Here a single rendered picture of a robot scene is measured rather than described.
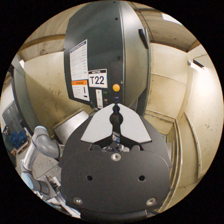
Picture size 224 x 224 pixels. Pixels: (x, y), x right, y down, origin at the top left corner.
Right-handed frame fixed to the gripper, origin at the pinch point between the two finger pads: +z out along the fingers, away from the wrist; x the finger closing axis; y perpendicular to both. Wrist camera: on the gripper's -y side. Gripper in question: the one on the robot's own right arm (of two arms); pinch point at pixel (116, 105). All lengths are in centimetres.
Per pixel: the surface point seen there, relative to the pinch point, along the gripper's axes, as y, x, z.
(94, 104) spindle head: 9.0, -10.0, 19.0
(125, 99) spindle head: 4.2, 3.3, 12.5
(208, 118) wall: 7, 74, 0
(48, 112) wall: 43, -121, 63
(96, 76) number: -3.8, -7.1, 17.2
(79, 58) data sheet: -13.9, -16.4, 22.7
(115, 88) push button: 0.3, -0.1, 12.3
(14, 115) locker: 39, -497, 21
